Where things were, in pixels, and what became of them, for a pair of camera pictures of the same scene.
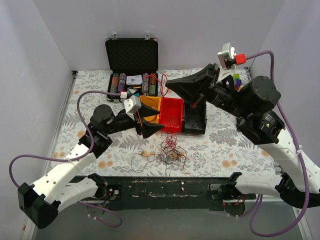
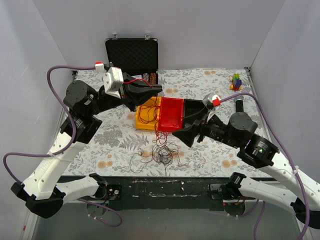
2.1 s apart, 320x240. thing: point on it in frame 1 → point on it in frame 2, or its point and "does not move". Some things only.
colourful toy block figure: [238, 81] does not move
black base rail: [166, 192] does not move
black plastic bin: [195, 119] does not move
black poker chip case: [134, 64] does not move
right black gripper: [212, 81] → [200, 125]
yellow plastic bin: [154, 102] does not move
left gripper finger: [149, 128] → [135, 94]
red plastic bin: [171, 114] does not move
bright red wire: [161, 81] → [156, 101]
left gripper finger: [145, 111] → [138, 87]
